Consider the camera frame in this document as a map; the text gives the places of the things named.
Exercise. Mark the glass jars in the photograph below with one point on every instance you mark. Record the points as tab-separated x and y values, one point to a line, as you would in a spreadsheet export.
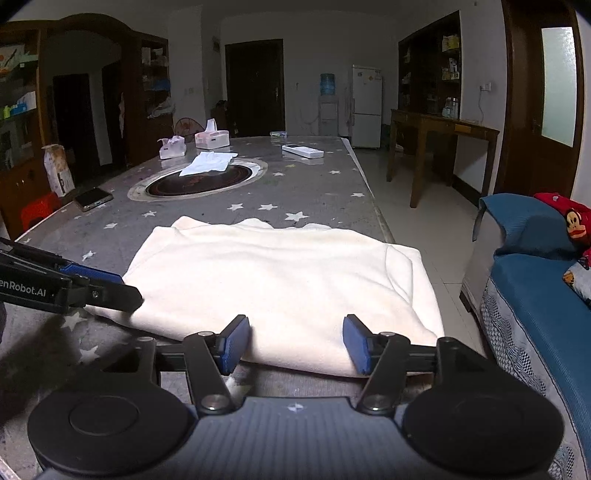
450	107

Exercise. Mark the grey star-print table cover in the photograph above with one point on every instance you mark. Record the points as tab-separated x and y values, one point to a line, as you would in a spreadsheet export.
323	189

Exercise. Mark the blue water bottle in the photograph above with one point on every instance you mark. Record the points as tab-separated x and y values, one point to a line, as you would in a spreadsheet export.
328	85

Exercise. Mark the wooden door with frosted glass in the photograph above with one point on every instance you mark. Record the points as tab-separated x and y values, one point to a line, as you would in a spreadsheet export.
521	115

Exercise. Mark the tall wooden shelf unit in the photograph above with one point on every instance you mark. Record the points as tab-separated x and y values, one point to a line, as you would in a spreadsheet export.
134	115

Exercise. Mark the dark wooden shelf cabinet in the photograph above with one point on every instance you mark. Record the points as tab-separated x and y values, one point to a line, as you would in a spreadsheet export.
425	69

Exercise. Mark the dark smartphone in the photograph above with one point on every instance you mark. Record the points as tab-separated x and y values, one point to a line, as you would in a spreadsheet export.
94	198

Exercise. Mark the cartoon printed pillow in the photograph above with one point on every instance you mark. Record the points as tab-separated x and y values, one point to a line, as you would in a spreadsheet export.
579	277

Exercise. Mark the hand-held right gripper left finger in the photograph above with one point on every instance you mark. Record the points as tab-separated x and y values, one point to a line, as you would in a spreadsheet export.
233	344

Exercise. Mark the white water dispenser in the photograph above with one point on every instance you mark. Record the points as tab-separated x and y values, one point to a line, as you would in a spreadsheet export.
328	115

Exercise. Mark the round built-in induction cooker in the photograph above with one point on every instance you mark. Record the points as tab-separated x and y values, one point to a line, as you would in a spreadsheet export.
198	183

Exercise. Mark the cream fleece garment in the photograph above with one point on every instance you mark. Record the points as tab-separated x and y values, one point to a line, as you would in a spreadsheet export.
277	277

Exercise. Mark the dark wooden door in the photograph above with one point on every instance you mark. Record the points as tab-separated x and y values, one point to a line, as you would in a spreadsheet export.
254	87

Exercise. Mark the red monkey plush pillow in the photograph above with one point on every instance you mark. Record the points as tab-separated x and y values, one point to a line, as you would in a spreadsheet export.
561	205

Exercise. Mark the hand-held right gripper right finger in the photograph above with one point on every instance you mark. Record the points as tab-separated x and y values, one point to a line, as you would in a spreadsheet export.
358	344

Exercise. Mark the glass-front display cabinet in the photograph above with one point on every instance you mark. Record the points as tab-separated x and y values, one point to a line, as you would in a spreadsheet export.
23	138

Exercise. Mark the white refrigerator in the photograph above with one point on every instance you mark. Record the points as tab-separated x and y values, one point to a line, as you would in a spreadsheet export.
364	106

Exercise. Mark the blue sofa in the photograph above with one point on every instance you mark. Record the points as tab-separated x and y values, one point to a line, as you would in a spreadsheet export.
531	295

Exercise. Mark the blue plastic bag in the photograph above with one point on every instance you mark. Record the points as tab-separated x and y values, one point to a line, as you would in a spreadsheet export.
161	85

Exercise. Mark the white tissue paper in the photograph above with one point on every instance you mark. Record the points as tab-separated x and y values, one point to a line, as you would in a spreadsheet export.
207	162

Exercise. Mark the pink tissue box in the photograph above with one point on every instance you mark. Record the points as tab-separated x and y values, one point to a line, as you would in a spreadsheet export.
212	138

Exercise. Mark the white tissue box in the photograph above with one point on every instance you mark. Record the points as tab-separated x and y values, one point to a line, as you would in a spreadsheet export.
171	150

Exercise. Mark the printed paper sack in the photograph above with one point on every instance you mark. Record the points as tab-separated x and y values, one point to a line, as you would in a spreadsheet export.
57	170

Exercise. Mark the white plastic bag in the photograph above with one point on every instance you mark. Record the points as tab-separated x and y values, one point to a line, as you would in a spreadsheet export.
160	110

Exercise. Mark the brown wooden desk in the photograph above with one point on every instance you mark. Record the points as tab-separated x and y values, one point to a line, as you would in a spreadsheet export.
443	124

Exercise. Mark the red plastic stool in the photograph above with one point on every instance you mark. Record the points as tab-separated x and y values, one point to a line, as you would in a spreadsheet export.
39	205

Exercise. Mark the white remote control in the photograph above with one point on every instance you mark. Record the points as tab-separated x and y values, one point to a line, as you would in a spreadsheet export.
302	151

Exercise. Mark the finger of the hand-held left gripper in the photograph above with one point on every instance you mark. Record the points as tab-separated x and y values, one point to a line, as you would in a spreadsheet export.
92	273
115	297

